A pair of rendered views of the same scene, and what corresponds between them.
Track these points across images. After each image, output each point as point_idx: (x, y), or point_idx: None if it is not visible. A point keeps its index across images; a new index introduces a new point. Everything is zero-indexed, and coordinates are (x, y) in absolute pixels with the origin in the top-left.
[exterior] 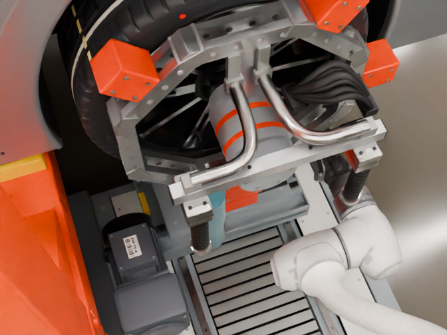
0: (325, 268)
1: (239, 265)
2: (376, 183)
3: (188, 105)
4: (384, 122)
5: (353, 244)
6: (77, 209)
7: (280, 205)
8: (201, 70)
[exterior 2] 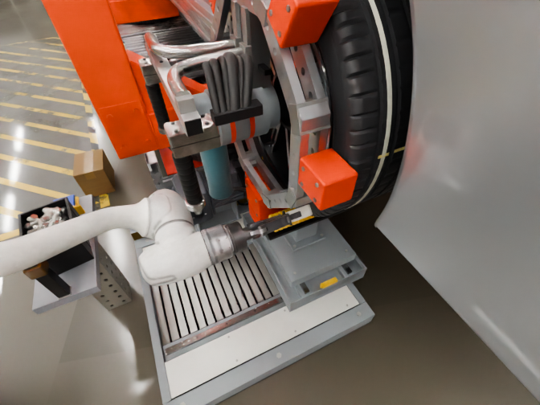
0: (143, 206)
1: (247, 271)
2: (342, 388)
3: None
4: (415, 399)
5: (165, 230)
6: None
7: (288, 284)
8: (274, 69)
